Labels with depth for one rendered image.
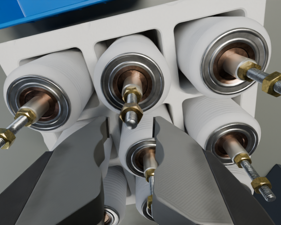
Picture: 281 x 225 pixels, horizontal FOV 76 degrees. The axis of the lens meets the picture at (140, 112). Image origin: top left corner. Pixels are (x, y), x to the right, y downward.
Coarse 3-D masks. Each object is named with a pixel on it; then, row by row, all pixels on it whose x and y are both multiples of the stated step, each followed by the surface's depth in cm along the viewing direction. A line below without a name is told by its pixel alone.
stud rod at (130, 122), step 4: (128, 96) 17; (132, 96) 17; (128, 100) 17; (132, 100) 16; (136, 100) 17; (128, 112) 14; (132, 112) 14; (128, 116) 14; (132, 116) 14; (136, 116) 14; (128, 120) 13; (132, 120) 13; (136, 120) 14; (124, 124) 14; (128, 124) 14; (132, 124) 14; (136, 124) 14; (128, 128) 14; (132, 128) 14
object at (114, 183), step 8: (112, 168) 38; (120, 168) 40; (112, 176) 36; (120, 176) 38; (104, 184) 34; (112, 184) 35; (120, 184) 36; (104, 192) 33; (112, 192) 33; (120, 192) 35; (104, 200) 32; (112, 200) 32; (120, 200) 33; (120, 208) 33; (120, 216) 33
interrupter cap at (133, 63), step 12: (120, 60) 20; (132, 60) 20; (144, 60) 20; (108, 72) 21; (120, 72) 21; (132, 72) 21; (144, 72) 21; (156, 72) 21; (108, 84) 21; (120, 84) 22; (144, 84) 22; (156, 84) 21; (108, 96) 22; (120, 96) 22; (144, 96) 22; (156, 96) 22; (120, 108) 23; (144, 108) 23
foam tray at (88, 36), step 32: (192, 0) 24; (224, 0) 24; (256, 0) 24; (64, 32) 25; (96, 32) 25; (128, 32) 25; (160, 32) 26; (0, 64) 27; (96, 96) 36; (192, 96) 30; (128, 192) 43
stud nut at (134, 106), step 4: (124, 104) 15; (128, 104) 15; (132, 104) 15; (136, 104) 15; (124, 108) 14; (128, 108) 14; (132, 108) 14; (136, 108) 14; (140, 108) 15; (120, 112) 15; (124, 112) 15; (136, 112) 15; (140, 112) 15; (120, 116) 15; (124, 116) 15; (140, 116) 15; (124, 120) 15
